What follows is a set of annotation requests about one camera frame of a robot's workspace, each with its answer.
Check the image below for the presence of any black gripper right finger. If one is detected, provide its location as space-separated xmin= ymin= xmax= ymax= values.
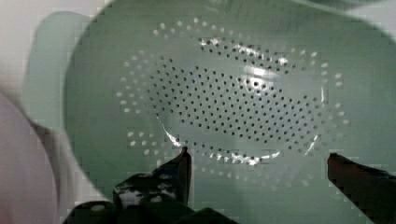
xmin=327 ymin=153 xmax=396 ymax=224

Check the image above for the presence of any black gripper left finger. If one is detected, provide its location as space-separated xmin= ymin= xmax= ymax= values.
xmin=112 ymin=147 xmax=192 ymax=209

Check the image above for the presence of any mint green oval strainer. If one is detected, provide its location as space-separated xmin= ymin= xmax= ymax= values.
xmin=21 ymin=0 xmax=395 ymax=224

